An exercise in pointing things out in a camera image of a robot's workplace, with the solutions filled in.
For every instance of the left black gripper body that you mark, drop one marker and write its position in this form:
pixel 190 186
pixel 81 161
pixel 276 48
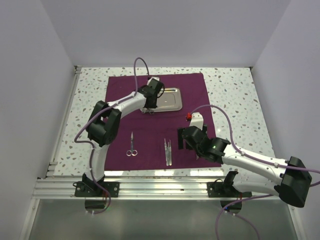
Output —
pixel 154 104

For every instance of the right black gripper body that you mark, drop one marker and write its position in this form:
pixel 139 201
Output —
pixel 198 151

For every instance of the steel scalpel handle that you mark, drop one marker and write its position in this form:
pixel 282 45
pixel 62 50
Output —
pixel 166 152
pixel 170 152

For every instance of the purple surgical cloth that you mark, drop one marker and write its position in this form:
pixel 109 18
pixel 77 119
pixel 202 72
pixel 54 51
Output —
pixel 149 131

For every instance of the steel scissors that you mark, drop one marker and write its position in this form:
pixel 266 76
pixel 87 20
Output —
pixel 132 152

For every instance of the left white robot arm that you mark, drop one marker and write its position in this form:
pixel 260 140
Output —
pixel 102 129

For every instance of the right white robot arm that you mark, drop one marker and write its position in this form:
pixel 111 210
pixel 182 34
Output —
pixel 287 179

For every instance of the steel instrument tray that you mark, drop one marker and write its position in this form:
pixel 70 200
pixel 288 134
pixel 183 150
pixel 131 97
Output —
pixel 170 101

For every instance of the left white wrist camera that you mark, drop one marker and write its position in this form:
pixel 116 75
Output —
pixel 153 78

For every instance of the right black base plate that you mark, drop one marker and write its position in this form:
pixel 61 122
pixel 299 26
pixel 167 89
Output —
pixel 220 189

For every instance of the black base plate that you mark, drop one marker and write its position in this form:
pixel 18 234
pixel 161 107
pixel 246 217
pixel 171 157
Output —
pixel 220 189
pixel 83 190

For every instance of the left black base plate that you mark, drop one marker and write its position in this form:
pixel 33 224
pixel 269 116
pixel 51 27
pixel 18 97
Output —
pixel 83 190

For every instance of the aluminium left side rail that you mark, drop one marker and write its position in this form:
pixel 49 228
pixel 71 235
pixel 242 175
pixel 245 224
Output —
pixel 53 161

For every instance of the aluminium rail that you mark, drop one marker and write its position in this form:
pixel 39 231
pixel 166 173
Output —
pixel 131 188
pixel 53 161

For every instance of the aluminium front rail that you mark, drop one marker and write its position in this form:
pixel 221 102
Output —
pixel 131 188

